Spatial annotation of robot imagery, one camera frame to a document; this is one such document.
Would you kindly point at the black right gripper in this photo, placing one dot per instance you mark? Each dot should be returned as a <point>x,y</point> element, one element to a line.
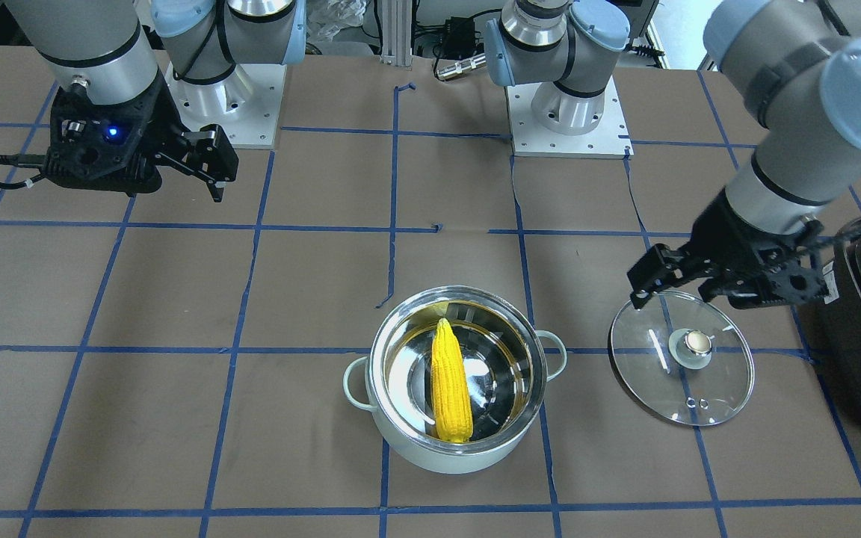
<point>164,122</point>

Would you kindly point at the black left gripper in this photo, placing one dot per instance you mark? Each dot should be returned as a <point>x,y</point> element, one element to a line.
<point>729,240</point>

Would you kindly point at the glass pot lid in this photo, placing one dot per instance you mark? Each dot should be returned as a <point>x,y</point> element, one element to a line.
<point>682,359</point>

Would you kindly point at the pale green electric pot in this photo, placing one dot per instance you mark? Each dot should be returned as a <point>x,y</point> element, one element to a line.
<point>508,364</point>

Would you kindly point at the yellow plastic corn cob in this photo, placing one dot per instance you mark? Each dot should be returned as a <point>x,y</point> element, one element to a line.
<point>452,415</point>

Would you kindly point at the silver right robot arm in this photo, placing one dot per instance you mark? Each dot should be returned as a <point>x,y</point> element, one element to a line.
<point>102,46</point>

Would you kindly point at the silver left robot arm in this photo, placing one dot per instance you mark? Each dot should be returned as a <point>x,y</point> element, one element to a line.
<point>796,64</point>

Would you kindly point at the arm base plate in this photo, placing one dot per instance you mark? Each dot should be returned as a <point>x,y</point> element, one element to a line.
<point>546,122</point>
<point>246,105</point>

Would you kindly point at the aluminium frame post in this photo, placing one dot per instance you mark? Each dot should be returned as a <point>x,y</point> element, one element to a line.
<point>396,33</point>

